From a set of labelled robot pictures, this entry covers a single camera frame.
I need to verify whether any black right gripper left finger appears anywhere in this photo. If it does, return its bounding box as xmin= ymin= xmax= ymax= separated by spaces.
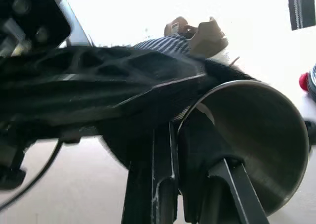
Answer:
xmin=122 ymin=121 xmax=180 ymax=224

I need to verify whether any black drawstring pouch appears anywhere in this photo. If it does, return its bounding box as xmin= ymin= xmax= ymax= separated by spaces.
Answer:
xmin=98 ymin=57 xmax=263 ymax=224

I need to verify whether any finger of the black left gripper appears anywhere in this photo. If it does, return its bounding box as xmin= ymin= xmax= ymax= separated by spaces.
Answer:
xmin=0 ymin=45 xmax=207 ymax=87
xmin=0 ymin=73 xmax=206 ymax=145

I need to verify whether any blue striped cloth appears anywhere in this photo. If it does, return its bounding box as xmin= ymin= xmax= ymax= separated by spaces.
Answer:
xmin=133 ymin=35 xmax=193 ymax=56

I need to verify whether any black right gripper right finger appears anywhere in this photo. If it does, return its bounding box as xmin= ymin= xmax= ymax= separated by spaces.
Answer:
xmin=197 ymin=157 xmax=270 ymax=224

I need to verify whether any metal cup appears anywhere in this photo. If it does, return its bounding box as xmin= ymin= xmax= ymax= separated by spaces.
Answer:
xmin=176 ymin=80 xmax=311 ymax=219

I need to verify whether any red capped bottle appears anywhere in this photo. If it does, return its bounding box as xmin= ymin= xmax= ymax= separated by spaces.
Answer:
xmin=299 ymin=63 xmax=316 ymax=99

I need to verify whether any brown leather object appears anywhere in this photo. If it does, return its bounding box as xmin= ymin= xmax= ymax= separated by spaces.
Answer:
xmin=163 ymin=16 xmax=229 ymax=58

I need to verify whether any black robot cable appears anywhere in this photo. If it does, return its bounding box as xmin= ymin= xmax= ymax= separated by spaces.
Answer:
xmin=0 ymin=137 xmax=63 ymax=210

